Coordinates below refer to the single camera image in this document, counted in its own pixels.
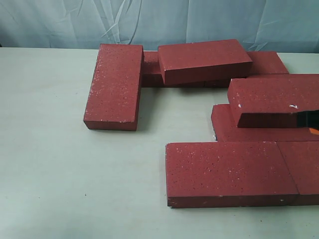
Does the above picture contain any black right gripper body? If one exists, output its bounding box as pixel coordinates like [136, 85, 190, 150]
[297, 110, 319, 128]

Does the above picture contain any red brick with white mark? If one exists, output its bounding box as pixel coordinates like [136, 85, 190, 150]
[227, 75, 319, 128]

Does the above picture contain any red brick top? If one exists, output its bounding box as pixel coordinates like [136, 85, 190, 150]
[158, 39, 253, 86]

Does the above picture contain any red brick rear under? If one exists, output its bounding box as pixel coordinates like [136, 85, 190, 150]
[142, 51, 231, 88]

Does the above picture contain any white backdrop curtain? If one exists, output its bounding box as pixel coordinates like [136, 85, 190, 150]
[0, 0, 319, 53]

